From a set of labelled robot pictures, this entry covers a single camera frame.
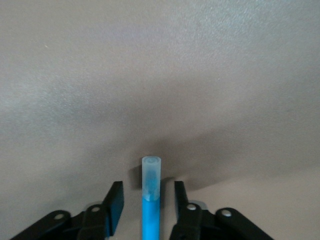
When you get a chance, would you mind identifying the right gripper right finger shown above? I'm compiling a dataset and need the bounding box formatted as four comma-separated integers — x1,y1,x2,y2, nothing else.
169,180,276,240

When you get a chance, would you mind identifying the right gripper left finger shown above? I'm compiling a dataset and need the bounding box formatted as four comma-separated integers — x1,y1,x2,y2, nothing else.
9,180,125,240

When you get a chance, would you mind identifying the brown table cover mat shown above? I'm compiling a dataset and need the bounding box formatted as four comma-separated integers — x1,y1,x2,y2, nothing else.
0,0,320,240

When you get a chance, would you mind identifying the blue marker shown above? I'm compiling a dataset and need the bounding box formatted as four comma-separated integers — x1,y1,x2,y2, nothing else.
141,156,162,240

